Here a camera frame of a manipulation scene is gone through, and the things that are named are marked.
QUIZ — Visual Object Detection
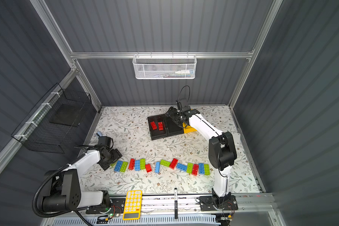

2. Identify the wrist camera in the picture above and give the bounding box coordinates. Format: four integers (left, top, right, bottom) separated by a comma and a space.
98, 136, 114, 149
176, 98, 191, 112

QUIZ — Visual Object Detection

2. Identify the black wire basket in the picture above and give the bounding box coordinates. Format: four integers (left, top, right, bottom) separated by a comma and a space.
11, 84, 92, 154

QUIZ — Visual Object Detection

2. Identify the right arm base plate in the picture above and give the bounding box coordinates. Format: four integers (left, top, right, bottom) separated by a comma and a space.
196, 195, 238, 211

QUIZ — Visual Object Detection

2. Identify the black bin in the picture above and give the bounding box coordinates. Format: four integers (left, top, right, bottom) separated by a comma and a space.
147, 115, 168, 140
164, 116, 184, 137

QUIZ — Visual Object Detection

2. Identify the black bin middle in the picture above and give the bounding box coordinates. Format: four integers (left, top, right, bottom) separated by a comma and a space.
164, 116, 184, 137

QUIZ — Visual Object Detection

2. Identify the thin blue lego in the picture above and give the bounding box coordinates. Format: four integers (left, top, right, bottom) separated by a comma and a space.
155, 162, 160, 174

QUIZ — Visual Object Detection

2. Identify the yellow bin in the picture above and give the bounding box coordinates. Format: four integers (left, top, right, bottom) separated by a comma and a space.
183, 123, 197, 134

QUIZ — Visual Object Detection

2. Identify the white tube in basket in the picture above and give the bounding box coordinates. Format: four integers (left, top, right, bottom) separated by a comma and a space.
175, 69, 195, 76

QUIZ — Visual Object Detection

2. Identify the yellow calculator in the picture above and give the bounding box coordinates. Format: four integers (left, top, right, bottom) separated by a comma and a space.
122, 190, 143, 220

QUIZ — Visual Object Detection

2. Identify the white wire basket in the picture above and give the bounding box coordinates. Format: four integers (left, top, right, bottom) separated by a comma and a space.
132, 55, 197, 80

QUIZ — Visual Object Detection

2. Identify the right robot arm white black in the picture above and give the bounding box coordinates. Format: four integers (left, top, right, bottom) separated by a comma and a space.
165, 107, 237, 209

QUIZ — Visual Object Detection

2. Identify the black marker pen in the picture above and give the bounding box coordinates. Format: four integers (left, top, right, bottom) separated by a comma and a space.
174, 188, 178, 219

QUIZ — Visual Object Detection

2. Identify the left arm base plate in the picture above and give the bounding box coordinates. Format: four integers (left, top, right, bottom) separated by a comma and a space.
86, 197, 126, 214

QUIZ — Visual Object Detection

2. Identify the black bin left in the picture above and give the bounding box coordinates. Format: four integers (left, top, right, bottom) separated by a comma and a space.
147, 115, 168, 140

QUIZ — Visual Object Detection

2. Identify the floral table mat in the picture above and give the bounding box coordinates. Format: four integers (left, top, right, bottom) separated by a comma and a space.
67, 105, 260, 195

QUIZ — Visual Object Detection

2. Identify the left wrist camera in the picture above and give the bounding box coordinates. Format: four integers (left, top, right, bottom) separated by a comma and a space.
98, 136, 114, 149

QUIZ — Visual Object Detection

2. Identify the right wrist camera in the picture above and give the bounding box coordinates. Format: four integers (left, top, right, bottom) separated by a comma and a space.
176, 98, 191, 112

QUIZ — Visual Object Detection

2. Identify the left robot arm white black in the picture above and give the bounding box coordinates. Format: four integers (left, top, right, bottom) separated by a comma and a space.
32, 145, 122, 218

